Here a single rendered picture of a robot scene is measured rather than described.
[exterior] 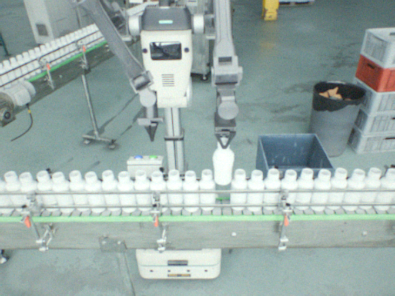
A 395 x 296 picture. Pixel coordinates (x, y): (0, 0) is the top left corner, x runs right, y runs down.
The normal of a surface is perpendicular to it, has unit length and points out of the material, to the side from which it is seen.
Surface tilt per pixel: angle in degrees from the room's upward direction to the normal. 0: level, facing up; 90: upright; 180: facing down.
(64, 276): 0
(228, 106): 90
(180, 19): 90
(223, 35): 51
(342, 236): 90
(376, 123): 90
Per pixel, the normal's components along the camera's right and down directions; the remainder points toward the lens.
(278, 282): -0.02, -0.83
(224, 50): -0.03, -0.09
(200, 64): -0.32, 0.53
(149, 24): -0.01, 0.56
